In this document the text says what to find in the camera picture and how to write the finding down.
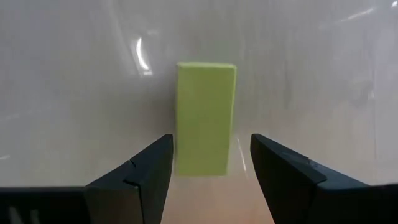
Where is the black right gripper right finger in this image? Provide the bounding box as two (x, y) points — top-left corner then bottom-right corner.
(250, 133), (398, 224)

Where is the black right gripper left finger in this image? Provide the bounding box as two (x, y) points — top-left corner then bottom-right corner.
(0, 134), (174, 224)

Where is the green rectangular wooden block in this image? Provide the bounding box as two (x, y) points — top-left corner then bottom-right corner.
(174, 61), (238, 177)

